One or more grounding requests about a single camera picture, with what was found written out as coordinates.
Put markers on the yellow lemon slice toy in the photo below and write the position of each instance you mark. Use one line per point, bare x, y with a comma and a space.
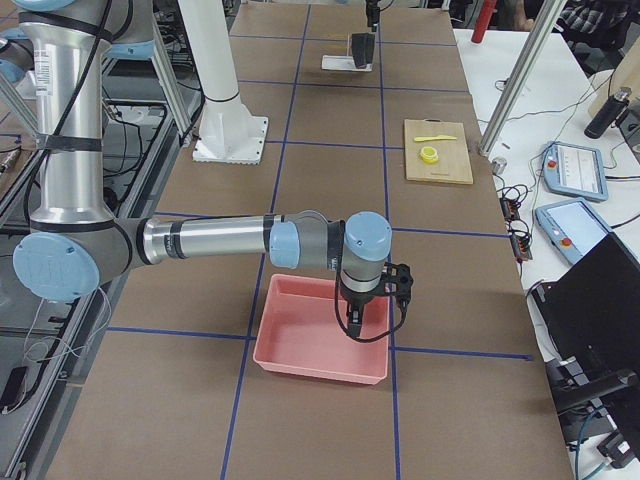
429, 155

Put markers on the teach pendant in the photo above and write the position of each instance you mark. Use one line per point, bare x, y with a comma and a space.
572, 226
575, 171

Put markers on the yellow plastic knife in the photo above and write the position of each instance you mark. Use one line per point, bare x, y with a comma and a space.
440, 137

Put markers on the wooden cutting board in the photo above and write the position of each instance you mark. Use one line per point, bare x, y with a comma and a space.
454, 165

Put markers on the black water bottle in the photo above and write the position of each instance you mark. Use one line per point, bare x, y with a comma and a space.
608, 113

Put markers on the aluminium frame post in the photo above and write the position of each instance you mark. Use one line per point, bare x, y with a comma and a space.
535, 42

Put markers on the black laptop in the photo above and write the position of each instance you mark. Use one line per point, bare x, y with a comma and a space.
592, 311

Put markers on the lower teach pendant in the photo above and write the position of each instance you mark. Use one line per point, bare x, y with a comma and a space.
572, 226

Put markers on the red cylinder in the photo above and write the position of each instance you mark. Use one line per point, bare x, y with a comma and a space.
483, 21

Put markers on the pink plastic bin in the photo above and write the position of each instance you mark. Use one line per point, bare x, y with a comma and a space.
299, 335

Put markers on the white towel rack stand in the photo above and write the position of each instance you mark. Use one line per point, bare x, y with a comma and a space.
342, 62

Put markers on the upper teach pendant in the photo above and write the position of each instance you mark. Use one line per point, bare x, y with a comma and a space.
575, 171

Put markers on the white camera pillar base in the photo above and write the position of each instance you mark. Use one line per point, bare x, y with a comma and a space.
228, 132

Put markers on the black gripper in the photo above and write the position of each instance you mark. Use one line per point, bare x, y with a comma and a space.
370, 15
358, 299

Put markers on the grey cloth towel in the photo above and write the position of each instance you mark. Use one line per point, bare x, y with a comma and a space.
362, 49

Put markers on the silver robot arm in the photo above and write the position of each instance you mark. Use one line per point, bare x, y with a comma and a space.
75, 242

